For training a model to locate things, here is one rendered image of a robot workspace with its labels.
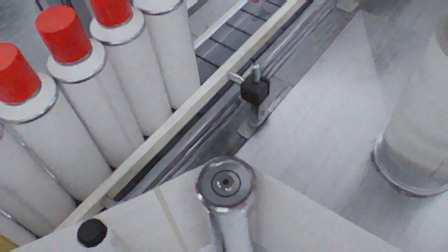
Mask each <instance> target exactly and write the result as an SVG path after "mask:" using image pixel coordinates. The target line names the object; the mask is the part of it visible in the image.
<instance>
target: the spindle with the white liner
mask: <svg viewBox="0 0 448 252"><path fill-rule="evenodd" d="M374 159H375V162H376V166H377V167H378V169H379V170H380V172H381V173H382V174H383V176H384V177H385V178H386V179H387V180H388V181H389V182H390V183H392V184H393V185H394V186H396V187H398V188H400V189H403V190H404V191H406V192H408V193H413V194H417V195H424V196H426V195H434V194H437V193H442V192H444V191H445V190H447V189H448V13H447V14H445V15H444V16H443V17H441V19H440V21H438V24H437V26H436V28H435V30H434V34H433V35H432V37H431V40H430V41H429V43H428V44H427V47H426V49H425V50H424V53H423V54H422V55H421V57H420V60H419V62H418V64H417V67H416V69H415V70H414V72H413V75H412V77H411V78H410V80H409V82H408V83H407V85H406V88H405V90H404V91H403V95H402V96H401V99H400V100H399V103H398V104H397V106H396V109H395V110H394V111H393V115H392V116H391V119H389V121H388V122H387V123H386V125H385V127H384V129H383V133H382V134H381V135H379V138H378V139H377V141H376V144H375V147H374Z"/></svg>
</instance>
